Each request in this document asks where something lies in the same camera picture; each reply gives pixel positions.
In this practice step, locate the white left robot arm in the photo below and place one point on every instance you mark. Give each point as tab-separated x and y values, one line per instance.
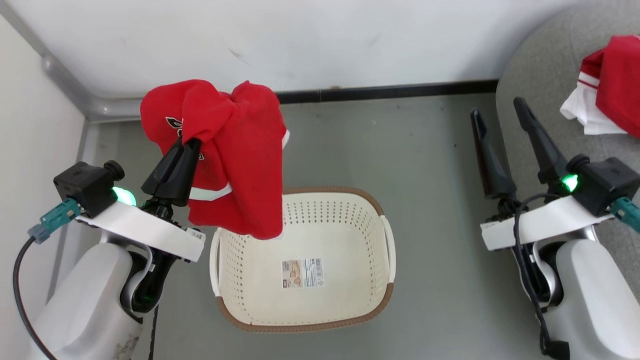
90	305

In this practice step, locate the grey metal corner rail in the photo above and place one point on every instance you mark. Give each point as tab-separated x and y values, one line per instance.
75	92

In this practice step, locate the paper product label sticker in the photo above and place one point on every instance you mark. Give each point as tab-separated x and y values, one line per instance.
302	273

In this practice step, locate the red basketball shorts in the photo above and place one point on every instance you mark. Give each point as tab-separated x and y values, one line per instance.
240	150

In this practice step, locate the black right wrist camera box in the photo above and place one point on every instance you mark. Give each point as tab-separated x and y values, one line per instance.
605	182

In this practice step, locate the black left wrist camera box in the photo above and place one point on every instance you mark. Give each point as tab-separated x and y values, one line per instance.
87	187

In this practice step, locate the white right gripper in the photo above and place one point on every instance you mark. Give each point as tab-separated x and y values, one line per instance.
540	225

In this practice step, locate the red basketball jersey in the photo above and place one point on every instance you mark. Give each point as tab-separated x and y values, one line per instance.
617	80

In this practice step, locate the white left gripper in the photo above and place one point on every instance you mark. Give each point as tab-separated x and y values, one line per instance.
145	230

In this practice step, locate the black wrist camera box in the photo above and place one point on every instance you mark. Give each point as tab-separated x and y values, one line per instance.
87	187
605	182

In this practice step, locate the grey fabric sofa seat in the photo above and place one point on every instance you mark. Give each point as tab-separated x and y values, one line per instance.
545	75

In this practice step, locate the black baseboard strip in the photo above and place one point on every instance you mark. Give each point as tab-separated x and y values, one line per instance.
390	92

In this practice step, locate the white perforated laundry basket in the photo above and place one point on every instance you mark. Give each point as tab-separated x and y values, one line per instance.
300	300

